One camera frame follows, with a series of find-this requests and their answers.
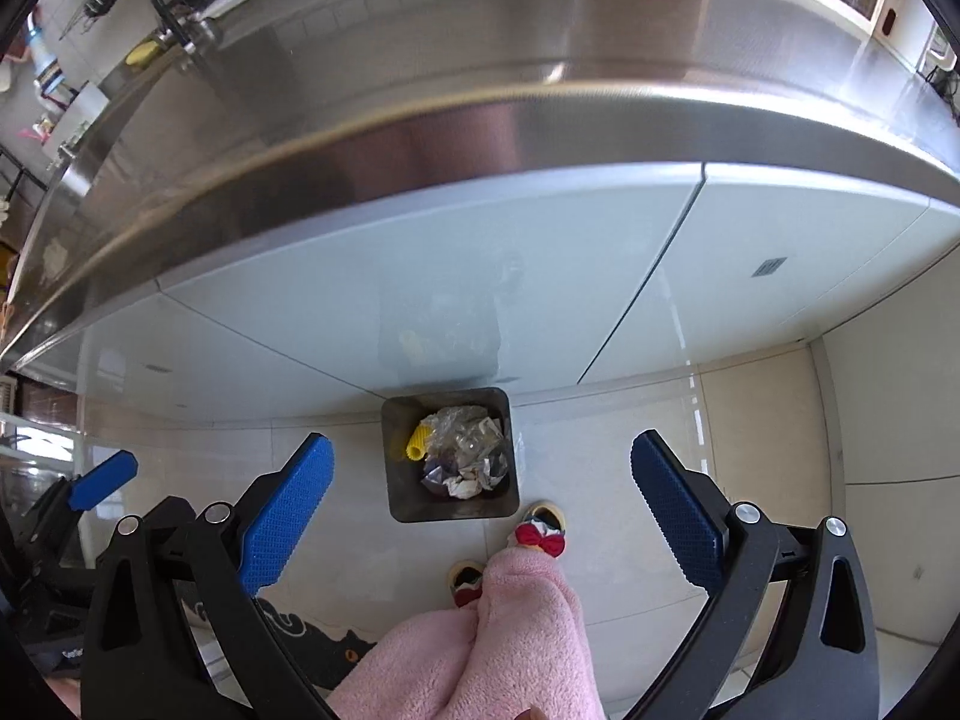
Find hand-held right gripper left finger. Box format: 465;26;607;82
79;431;353;720

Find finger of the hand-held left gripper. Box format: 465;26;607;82
19;450;140;541

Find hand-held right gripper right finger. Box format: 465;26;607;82
622;430;880;720

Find black square bin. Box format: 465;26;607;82
380;388;520;524

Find person's left hand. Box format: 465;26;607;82
43;679;83;720

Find black patterned floor mat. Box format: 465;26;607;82
180;592;380;691

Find white cabinet door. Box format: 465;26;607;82
75;281;383;458
157;163;707;395
577;165;960;385

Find pink fleece pants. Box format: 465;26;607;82
326;544;608;720

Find white sink caddy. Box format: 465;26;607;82
64;82;113;136

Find chrome faucet with filter head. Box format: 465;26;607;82
26;11;72;102

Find wall wire basket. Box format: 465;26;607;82
64;0;128;35

